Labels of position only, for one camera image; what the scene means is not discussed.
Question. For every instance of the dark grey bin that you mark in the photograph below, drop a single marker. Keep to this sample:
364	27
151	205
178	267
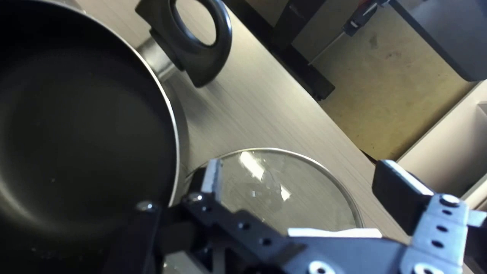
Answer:
449	34

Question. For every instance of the glass lid with metal rim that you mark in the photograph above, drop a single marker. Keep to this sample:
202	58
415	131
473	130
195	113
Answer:
304	190

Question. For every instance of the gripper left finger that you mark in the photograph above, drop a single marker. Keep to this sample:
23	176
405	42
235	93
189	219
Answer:
236	224

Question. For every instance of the black clamp with metal rod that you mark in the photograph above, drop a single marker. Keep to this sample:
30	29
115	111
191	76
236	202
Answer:
359	17

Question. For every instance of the black table frame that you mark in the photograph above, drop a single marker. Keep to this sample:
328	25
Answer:
300	64

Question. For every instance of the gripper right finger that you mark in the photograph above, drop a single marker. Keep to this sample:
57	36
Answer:
399	198

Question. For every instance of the white cabinet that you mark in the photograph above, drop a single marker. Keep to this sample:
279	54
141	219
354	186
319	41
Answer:
445	152

